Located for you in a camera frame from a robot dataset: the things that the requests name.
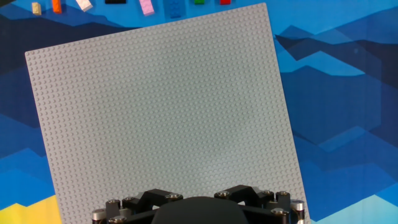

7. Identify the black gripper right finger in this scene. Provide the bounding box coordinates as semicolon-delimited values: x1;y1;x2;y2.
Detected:
213;185;305;224

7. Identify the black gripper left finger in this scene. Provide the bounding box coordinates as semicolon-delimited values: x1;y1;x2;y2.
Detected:
91;189;184;224

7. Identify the blue Lego brick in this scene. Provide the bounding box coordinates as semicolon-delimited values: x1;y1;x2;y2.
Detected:
164;0;187;19

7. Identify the grey Lego baseplate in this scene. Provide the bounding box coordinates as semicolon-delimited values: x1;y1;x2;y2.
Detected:
24;2;312;224

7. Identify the light pink Lego brick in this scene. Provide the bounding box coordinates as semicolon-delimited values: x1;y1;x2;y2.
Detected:
139;0;155;17

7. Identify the white Lego brick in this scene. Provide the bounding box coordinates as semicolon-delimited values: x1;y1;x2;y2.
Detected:
75;0;94;12

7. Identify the blue mountain print tablecloth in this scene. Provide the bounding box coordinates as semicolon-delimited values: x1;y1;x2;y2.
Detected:
0;0;398;224

